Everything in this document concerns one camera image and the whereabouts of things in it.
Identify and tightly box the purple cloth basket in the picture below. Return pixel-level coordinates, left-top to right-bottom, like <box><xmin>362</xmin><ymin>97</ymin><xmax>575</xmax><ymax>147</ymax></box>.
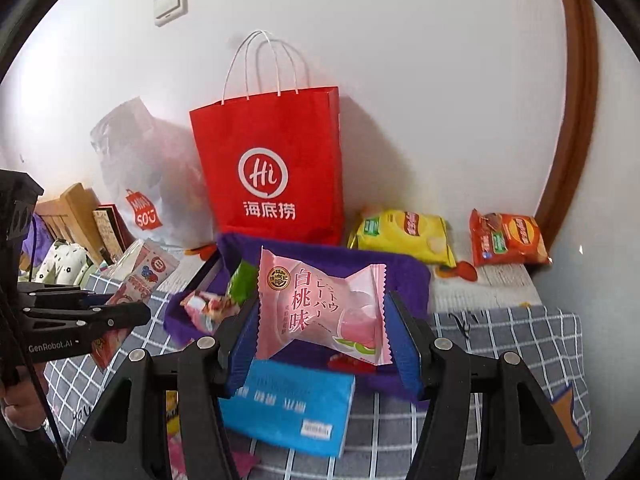
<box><xmin>164</xmin><ymin>232</ymin><xmax>433</xmax><ymax>403</ymax></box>

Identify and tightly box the grey checked blanket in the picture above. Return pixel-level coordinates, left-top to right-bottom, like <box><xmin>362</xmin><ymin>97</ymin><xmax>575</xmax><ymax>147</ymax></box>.
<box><xmin>42</xmin><ymin>270</ymin><xmax>593</xmax><ymax>480</ymax></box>

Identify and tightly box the blue tissue pack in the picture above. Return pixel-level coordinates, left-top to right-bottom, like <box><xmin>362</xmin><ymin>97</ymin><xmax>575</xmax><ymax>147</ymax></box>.
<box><xmin>219</xmin><ymin>359</ymin><xmax>357</xmax><ymax>458</ymax></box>

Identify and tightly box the brown wooden door frame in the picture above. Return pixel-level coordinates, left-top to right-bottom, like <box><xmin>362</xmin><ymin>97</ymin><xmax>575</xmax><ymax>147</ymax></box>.
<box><xmin>534</xmin><ymin>0</ymin><xmax>601</xmax><ymax>253</ymax></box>

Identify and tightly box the wooden headboard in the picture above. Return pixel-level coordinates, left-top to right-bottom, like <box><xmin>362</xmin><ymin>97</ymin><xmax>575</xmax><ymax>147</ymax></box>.
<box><xmin>35</xmin><ymin>182</ymin><xmax>108</xmax><ymax>266</ymax></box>

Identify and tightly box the purple garment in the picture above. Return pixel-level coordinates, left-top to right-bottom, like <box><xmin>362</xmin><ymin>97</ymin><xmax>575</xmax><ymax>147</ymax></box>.
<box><xmin>22</xmin><ymin>214</ymin><xmax>53</xmax><ymax>281</ymax></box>

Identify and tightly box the pink peach snack packet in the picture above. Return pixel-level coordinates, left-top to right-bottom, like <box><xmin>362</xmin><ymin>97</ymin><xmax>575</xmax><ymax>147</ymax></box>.
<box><xmin>255</xmin><ymin>246</ymin><xmax>388</xmax><ymax>367</ymax></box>

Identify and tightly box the orange chips bag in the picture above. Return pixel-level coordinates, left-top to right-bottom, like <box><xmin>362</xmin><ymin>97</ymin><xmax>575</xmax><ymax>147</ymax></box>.
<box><xmin>469</xmin><ymin>208</ymin><xmax>553</xmax><ymax>267</ymax></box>

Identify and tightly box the white plastic shopping bag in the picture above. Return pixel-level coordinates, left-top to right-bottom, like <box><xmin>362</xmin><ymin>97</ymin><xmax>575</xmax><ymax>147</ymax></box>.
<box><xmin>90</xmin><ymin>96</ymin><xmax>221</xmax><ymax>251</ymax></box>

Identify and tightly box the person's left hand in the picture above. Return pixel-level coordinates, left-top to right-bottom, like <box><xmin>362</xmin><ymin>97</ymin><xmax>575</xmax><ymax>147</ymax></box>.
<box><xmin>0</xmin><ymin>375</ymin><xmax>51</xmax><ymax>441</ymax></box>

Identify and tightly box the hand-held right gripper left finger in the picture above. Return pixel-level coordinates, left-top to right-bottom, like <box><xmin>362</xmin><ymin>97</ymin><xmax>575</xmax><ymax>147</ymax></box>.
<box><xmin>60</xmin><ymin>296</ymin><xmax>266</xmax><ymax>480</ymax></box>

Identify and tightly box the red white cartoon snack packet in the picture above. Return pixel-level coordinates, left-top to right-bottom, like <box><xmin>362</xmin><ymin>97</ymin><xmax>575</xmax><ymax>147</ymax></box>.
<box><xmin>180</xmin><ymin>290</ymin><xmax>241</xmax><ymax>333</ymax></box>

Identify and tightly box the yellow chips bag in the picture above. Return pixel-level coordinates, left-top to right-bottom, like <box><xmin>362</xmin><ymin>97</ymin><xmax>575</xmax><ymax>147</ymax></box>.
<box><xmin>348</xmin><ymin>208</ymin><xmax>458</xmax><ymax>268</ymax></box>

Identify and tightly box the white floral cloth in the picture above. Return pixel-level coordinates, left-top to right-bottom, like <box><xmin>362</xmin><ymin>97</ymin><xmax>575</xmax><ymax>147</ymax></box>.
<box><xmin>20</xmin><ymin>240</ymin><xmax>98</xmax><ymax>286</ymax></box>

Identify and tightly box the red paper bag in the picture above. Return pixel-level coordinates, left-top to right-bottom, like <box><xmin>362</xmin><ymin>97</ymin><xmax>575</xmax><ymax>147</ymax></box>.
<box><xmin>189</xmin><ymin>30</ymin><xmax>346</xmax><ymax>247</ymax></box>

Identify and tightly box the white light switch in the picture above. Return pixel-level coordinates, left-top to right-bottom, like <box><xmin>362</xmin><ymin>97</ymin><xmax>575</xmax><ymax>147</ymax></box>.
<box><xmin>152</xmin><ymin>0</ymin><xmax>189</xmax><ymax>27</ymax></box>

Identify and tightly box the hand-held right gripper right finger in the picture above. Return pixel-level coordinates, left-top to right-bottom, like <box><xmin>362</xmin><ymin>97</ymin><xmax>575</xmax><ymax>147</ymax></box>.
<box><xmin>382</xmin><ymin>290</ymin><xmax>586</xmax><ymax>480</ymax></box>

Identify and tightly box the green snack packet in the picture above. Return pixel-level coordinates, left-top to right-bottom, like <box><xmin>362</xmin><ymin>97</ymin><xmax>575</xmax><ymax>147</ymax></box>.
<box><xmin>227</xmin><ymin>259</ymin><xmax>261</xmax><ymax>306</ymax></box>

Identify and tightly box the brown book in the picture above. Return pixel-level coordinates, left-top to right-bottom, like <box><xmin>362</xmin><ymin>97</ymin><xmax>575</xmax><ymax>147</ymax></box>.
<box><xmin>92</xmin><ymin>203</ymin><xmax>133</xmax><ymax>266</ymax></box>

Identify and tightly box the long pink strip snack packet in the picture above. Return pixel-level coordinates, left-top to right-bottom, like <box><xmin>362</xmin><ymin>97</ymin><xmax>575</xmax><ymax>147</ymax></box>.
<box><xmin>91</xmin><ymin>239</ymin><xmax>181</xmax><ymax>372</ymax></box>

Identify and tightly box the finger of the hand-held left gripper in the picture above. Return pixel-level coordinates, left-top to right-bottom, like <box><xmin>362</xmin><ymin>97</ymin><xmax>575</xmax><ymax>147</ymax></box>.
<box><xmin>22</xmin><ymin>301</ymin><xmax>152</xmax><ymax>335</ymax></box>
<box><xmin>17</xmin><ymin>282</ymin><xmax>117</xmax><ymax>311</ymax></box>

